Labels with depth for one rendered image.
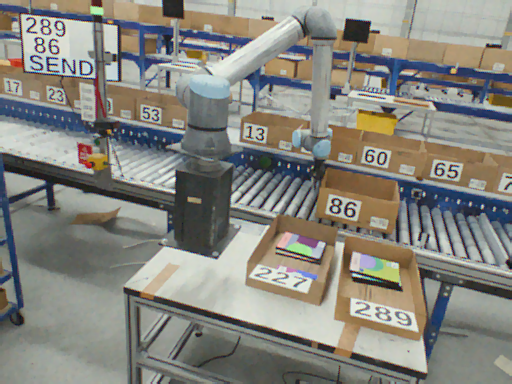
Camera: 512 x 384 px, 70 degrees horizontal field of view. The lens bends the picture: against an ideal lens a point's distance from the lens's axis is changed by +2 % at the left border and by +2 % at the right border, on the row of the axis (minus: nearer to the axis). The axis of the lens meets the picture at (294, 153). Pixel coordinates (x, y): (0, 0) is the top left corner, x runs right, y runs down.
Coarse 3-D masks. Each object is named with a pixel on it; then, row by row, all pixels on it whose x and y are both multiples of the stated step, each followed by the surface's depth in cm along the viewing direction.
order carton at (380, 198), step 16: (336, 176) 205; (352, 176) 203; (368, 176) 201; (320, 192) 179; (336, 192) 177; (352, 192) 206; (368, 192) 204; (384, 192) 201; (320, 208) 181; (368, 208) 175; (384, 208) 174; (352, 224) 180; (368, 224) 178
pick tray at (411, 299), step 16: (352, 240) 152; (368, 240) 150; (384, 256) 151; (400, 256) 149; (400, 272) 147; (416, 272) 135; (352, 288) 134; (368, 288) 135; (384, 288) 136; (416, 288) 131; (336, 304) 118; (384, 304) 128; (400, 304) 129; (416, 304) 127; (352, 320) 118; (368, 320) 117; (416, 320) 113; (400, 336) 116; (416, 336) 115
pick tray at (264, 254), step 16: (272, 224) 154; (288, 224) 162; (304, 224) 160; (320, 224) 158; (272, 240) 157; (336, 240) 148; (256, 256) 138; (272, 256) 146; (320, 272) 141; (256, 288) 129; (272, 288) 127; (288, 288) 125; (320, 288) 122; (320, 304) 124
